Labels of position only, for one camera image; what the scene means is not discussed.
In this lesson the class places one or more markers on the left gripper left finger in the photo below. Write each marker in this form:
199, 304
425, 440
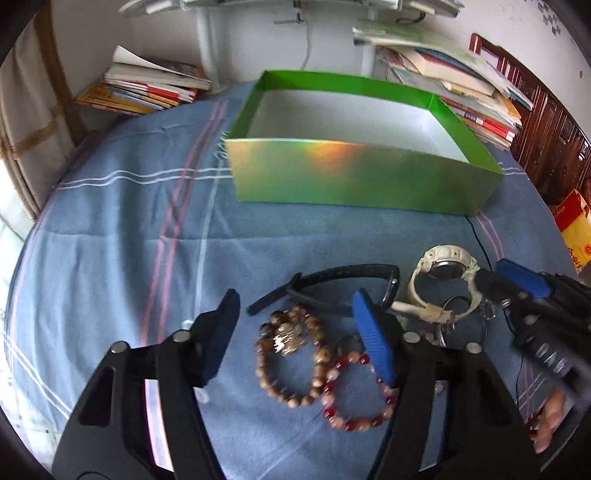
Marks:
138, 417

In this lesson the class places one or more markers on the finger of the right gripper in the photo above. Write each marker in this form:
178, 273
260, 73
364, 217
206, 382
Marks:
499, 290
527, 280

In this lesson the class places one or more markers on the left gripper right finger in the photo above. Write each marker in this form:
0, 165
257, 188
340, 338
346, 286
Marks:
453, 416

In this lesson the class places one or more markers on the cream white sport watch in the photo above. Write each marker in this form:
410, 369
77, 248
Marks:
442, 263

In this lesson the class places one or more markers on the black wrist watch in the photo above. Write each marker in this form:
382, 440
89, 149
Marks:
331, 290

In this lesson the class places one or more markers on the right hand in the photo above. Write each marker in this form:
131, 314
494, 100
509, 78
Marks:
547, 421

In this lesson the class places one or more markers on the silver bangle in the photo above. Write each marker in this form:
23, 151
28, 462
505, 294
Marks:
464, 326

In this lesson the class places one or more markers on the red yellow shopping bag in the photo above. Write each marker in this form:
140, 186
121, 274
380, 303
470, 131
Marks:
572, 217

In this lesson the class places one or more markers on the red wooden headboard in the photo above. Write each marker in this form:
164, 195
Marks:
551, 147

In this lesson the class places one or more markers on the large book stack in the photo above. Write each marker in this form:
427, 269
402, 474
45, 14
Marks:
483, 97

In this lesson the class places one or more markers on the blue striped bed sheet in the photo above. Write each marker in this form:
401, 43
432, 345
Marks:
147, 233

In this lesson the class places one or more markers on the gold flower brooch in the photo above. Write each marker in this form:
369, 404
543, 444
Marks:
289, 337

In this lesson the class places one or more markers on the green holographic open box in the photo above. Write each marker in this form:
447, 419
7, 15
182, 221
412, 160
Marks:
323, 138

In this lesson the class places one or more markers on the beige curtain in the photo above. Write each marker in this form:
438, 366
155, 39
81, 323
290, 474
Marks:
40, 123

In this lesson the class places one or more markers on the white desk shelf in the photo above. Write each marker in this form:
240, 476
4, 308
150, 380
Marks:
412, 12

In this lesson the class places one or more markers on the small book stack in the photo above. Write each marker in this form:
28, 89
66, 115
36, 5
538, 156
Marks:
135, 86

